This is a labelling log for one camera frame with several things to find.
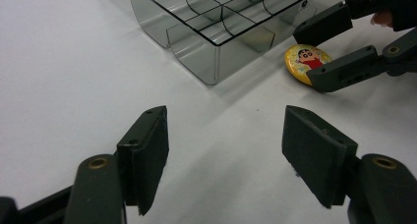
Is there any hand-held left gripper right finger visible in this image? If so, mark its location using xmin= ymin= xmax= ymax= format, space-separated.
xmin=281 ymin=104 xmax=359 ymax=209

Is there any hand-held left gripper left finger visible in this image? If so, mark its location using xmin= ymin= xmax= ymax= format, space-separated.
xmin=116 ymin=105 xmax=170 ymax=217

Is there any round yellow cartoon badge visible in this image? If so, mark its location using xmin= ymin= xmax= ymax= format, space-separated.
xmin=284 ymin=43 xmax=333 ymax=86

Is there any smoky clear compartment box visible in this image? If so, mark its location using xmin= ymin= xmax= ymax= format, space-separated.
xmin=126 ymin=0 xmax=326 ymax=86

